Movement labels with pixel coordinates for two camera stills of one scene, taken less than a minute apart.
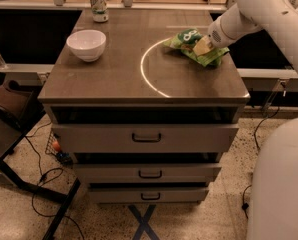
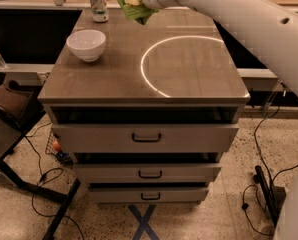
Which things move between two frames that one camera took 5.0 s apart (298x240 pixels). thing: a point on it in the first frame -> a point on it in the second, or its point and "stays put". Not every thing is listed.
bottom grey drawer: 146,195 stays put
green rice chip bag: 186,41 -> 138,13
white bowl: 88,45 stays put
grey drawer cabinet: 142,121 stays put
